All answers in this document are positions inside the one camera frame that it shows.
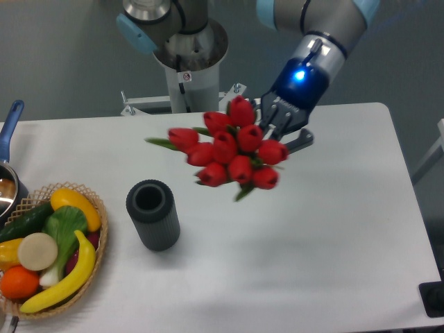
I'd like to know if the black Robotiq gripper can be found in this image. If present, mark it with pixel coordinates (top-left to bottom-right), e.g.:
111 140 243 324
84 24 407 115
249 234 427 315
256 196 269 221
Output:
250 58 330 153

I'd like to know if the red tulip bouquet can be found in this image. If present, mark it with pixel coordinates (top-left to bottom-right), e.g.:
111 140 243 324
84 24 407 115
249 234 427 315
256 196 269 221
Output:
145 96 289 201

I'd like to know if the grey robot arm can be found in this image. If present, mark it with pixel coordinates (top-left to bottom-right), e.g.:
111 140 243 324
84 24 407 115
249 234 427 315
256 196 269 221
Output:
116 1 379 152

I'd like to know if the dark grey ribbed vase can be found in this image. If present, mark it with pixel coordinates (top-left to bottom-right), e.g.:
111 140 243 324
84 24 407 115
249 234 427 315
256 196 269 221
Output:
126 180 180 252

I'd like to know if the purple red vegetable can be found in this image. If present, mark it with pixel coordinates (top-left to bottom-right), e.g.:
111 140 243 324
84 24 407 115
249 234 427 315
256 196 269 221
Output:
65 231 100 275

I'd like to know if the black device at table edge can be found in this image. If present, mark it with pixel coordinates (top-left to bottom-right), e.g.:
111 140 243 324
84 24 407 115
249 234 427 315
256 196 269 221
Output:
418 281 443 318

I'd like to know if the green bok choy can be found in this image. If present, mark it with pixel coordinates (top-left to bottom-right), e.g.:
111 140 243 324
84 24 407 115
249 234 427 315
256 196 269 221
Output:
40 205 87 289

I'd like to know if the woven wicker basket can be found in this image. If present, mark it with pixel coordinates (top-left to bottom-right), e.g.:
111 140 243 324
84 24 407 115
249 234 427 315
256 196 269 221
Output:
1 182 108 320

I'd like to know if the yellow banana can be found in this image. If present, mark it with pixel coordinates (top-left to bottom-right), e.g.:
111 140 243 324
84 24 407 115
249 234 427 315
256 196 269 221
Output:
19 230 96 314

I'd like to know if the green cucumber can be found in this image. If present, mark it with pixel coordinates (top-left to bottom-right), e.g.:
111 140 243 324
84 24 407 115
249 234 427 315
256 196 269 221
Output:
1 202 54 242

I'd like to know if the beige round disc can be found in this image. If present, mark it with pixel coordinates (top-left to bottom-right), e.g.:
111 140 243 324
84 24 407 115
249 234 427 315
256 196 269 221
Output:
17 232 58 271

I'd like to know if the yellow bell pepper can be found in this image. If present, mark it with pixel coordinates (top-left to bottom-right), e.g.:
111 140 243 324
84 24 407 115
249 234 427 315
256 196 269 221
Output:
0 238 23 272

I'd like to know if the orange fruit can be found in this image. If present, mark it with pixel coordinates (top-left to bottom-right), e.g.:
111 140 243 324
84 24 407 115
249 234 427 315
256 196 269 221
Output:
1 266 40 300

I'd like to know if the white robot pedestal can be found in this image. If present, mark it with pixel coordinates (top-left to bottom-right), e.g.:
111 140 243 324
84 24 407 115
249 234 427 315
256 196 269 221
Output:
118 17 246 116

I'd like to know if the white frame at right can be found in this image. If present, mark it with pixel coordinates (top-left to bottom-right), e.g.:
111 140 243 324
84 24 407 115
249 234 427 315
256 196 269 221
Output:
411 119 443 186

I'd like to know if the blue handled saucepan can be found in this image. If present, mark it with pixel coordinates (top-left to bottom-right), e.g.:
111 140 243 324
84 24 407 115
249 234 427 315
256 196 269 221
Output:
1 100 28 228

